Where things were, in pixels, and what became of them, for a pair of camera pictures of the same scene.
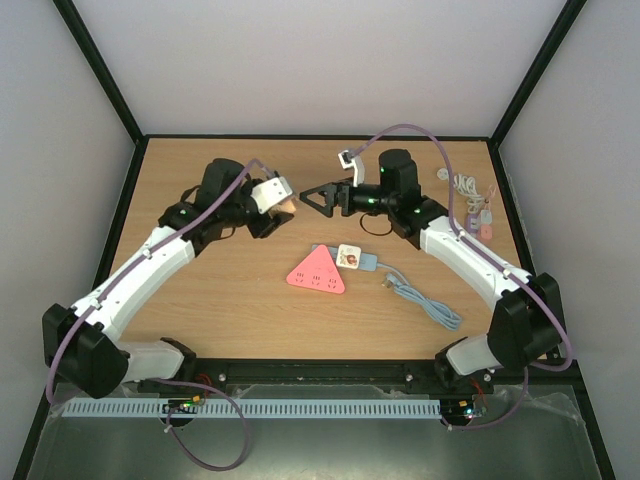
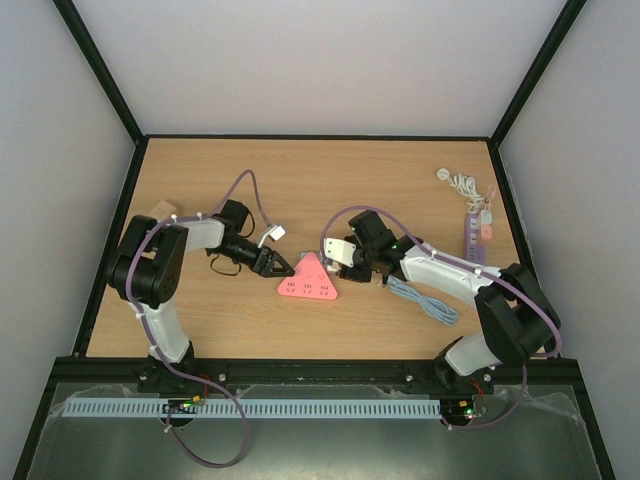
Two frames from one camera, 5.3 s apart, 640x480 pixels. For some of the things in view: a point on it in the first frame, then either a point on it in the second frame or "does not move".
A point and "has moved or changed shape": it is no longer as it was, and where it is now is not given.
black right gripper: (343, 198) to (354, 271)
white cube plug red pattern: (348, 256) has moved or changed shape
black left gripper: (268, 225) to (265, 265)
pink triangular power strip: (318, 271) has moved or changed shape
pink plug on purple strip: (486, 232) does not move
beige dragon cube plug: (287, 206) to (163, 210)
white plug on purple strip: (486, 216) does not move
